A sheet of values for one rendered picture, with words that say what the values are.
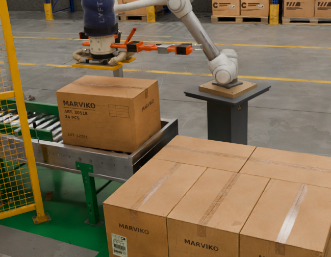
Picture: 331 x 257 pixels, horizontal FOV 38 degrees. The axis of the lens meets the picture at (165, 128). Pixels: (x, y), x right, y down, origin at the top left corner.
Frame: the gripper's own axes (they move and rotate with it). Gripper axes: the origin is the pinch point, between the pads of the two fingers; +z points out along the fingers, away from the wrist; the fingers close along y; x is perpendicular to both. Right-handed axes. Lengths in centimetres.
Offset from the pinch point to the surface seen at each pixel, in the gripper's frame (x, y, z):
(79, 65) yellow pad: 65, -11, -5
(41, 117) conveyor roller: 30, 62, 55
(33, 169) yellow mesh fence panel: 94, 18, 64
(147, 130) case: 52, -53, 43
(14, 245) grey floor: 126, 18, 107
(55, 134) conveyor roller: 57, 26, 54
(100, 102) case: 70, -29, 18
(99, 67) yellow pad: 65, -27, -5
